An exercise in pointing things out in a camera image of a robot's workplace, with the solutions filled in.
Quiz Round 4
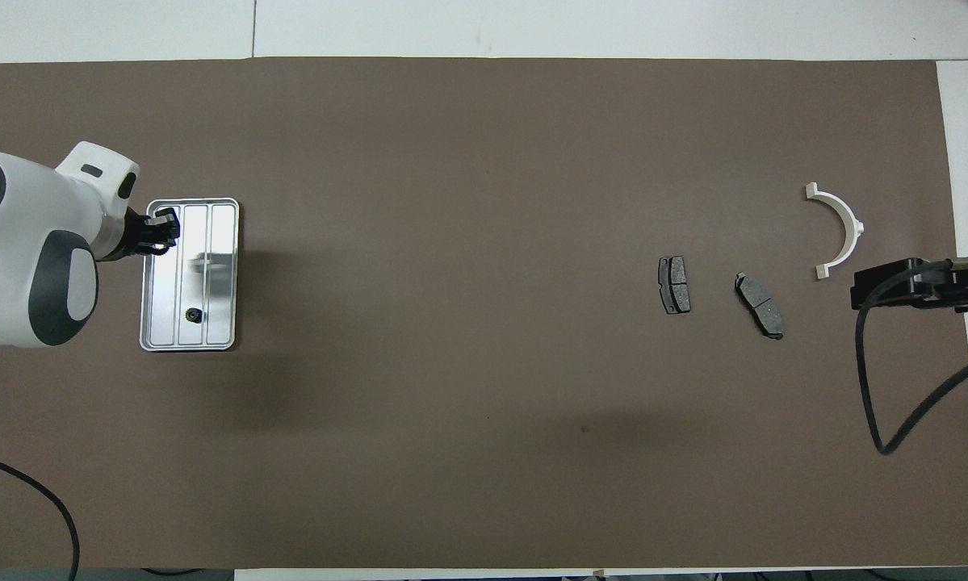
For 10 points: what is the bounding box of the brown table mat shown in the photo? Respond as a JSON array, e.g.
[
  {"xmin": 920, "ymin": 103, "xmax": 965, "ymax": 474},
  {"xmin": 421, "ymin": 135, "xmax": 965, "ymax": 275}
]
[{"xmin": 0, "ymin": 56, "xmax": 968, "ymax": 570}]

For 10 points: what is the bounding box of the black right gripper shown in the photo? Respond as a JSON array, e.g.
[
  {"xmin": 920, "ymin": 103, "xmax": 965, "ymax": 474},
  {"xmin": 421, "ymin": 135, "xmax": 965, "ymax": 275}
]
[{"xmin": 851, "ymin": 257, "xmax": 967, "ymax": 312}]

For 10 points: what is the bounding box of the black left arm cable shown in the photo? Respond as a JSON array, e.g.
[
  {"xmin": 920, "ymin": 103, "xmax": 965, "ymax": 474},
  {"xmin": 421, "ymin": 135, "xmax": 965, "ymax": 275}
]
[{"xmin": 0, "ymin": 449, "xmax": 82, "ymax": 581}]

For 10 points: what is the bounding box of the white semicircular bracket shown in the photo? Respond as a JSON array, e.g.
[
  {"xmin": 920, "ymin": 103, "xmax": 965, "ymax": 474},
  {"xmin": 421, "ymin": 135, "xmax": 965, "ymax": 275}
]
[{"xmin": 807, "ymin": 182, "xmax": 865, "ymax": 281}]

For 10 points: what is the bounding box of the rectangular dark brake pad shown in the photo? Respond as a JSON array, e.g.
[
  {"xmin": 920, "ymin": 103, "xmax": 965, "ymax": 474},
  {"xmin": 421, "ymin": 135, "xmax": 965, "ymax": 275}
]
[{"xmin": 659, "ymin": 256, "xmax": 692, "ymax": 316}]

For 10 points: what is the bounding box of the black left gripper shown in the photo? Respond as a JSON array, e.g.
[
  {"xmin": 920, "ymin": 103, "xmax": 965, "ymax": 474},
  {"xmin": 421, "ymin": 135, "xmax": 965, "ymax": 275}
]
[{"xmin": 124, "ymin": 207, "xmax": 182, "ymax": 258}]

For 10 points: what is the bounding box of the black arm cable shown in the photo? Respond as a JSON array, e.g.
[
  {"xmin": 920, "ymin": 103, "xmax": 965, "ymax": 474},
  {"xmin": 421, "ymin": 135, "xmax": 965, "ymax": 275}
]
[
  {"xmin": 0, "ymin": 449, "xmax": 82, "ymax": 581},
  {"xmin": 855, "ymin": 258, "xmax": 968, "ymax": 455}
]

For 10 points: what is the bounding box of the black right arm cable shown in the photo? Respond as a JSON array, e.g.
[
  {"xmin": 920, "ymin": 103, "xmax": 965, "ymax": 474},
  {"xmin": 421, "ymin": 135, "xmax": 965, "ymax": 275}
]
[{"xmin": 855, "ymin": 258, "xmax": 968, "ymax": 455}]

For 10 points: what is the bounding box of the curved dark brake pad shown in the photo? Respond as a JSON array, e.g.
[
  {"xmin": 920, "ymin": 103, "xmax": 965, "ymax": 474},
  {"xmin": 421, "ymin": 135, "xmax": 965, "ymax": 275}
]
[{"xmin": 734, "ymin": 272, "xmax": 786, "ymax": 341}]

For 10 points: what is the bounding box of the silver metal tray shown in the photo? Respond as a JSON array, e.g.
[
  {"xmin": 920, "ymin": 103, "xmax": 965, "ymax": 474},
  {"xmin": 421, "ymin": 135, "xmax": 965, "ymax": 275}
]
[{"xmin": 139, "ymin": 198, "xmax": 241, "ymax": 353}]

